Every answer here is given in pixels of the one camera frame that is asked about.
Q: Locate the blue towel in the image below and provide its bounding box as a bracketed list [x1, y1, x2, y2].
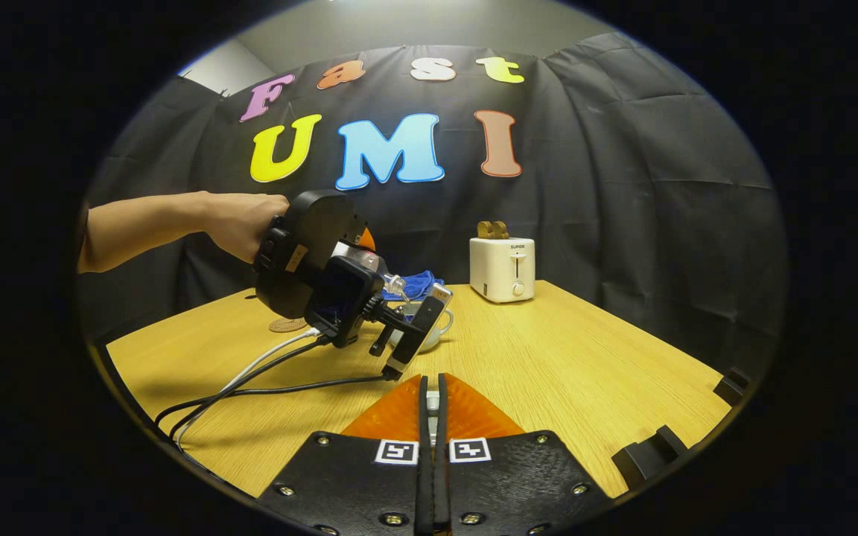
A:
[382, 269, 445, 302]

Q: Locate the white cable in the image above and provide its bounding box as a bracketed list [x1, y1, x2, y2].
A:
[174, 330, 323, 451]

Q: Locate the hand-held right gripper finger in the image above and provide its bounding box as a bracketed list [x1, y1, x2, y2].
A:
[258, 374, 434, 536]
[433, 372, 616, 536]

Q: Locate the white ceramic teacup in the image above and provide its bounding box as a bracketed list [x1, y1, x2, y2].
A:
[392, 300, 455, 354]

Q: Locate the black cable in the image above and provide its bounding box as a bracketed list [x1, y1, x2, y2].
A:
[167, 336, 329, 441]
[153, 374, 393, 431]

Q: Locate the clear plastic water bottle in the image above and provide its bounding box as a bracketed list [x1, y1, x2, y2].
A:
[336, 244, 410, 302]

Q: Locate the black backdrop cloth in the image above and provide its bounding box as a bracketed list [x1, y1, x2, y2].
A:
[79, 31, 787, 373]

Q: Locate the black angular object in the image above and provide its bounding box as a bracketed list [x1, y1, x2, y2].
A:
[712, 368, 751, 407]
[611, 424, 691, 482]

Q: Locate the white toaster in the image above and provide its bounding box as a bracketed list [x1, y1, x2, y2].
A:
[469, 237, 536, 304]

